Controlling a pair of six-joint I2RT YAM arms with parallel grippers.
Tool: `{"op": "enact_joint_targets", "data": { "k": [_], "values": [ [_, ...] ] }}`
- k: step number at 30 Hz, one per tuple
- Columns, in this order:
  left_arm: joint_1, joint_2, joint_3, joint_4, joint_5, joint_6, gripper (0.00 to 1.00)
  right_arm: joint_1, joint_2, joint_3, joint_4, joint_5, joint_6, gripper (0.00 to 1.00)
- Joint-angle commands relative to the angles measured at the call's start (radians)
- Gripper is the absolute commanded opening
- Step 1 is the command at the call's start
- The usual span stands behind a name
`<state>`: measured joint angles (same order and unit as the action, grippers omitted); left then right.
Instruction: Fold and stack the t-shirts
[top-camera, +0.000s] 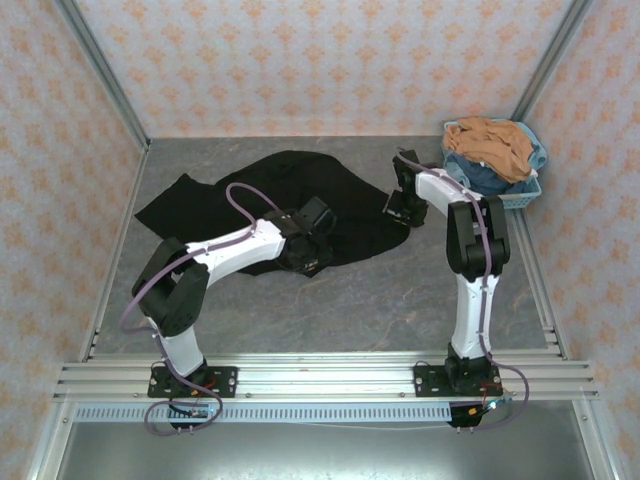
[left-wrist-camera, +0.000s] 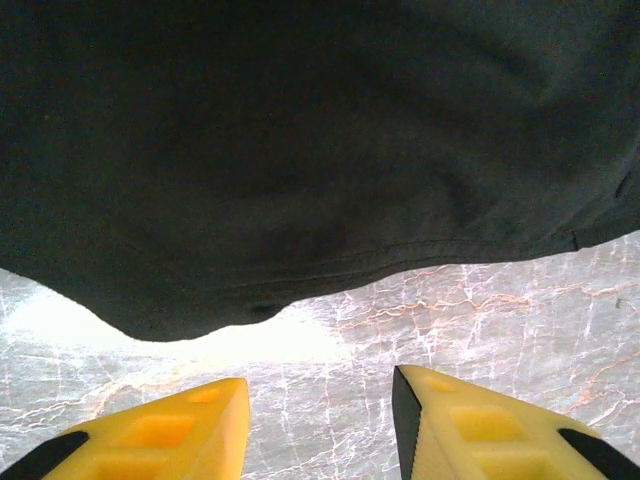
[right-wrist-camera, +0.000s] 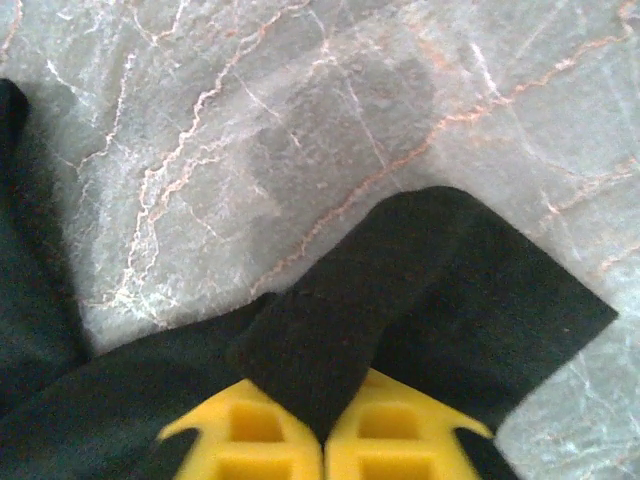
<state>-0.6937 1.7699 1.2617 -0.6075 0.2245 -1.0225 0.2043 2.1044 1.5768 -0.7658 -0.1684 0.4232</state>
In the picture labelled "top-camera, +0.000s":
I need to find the light blue t-shirt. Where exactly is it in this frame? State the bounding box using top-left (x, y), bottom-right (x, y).
top-left (442, 121), bottom-right (550, 187)

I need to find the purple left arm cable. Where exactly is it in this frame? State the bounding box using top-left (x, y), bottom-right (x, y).
top-left (118, 182), bottom-right (281, 436)

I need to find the aluminium mounting rail beam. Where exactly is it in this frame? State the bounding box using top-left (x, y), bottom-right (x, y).
top-left (52, 355), bottom-right (599, 402)

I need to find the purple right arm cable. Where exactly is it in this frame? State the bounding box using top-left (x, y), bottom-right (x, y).
top-left (424, 167), bottom-right (531, 432)

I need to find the aluminium corner post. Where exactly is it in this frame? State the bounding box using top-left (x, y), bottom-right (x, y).
top-left (509, 0), bottom-right (592, 127)
top-left (53, 0), bottom-right (152, 152)

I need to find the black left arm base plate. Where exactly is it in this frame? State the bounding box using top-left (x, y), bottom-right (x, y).
top-left (147, 366), bottom-right (239, 400)

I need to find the blue plastic basket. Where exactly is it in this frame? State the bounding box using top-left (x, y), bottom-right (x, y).
top-left (442, 119), bottom-right (544, 211)

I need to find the black floral print t-shirt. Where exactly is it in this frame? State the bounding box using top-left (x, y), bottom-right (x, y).
top-left (133, 148), bottom-right (412, 279)

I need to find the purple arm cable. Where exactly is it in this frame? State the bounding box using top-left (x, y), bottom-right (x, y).
top-left (424, 167), bottom-right (531, 432)
top-left (118, 182), bottom-right (281, 436)

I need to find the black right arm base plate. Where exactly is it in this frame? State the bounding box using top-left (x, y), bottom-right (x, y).
top-left (413, 363), bottom-right (504, 399)

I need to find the grey slotted cable duct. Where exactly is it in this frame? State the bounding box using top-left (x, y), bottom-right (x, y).
top-left (74, 403), bottom-right (454, 423)

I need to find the dark blue t-shirt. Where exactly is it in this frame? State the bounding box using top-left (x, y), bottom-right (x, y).
top-left (462, 159), bottom-right (526, 197)

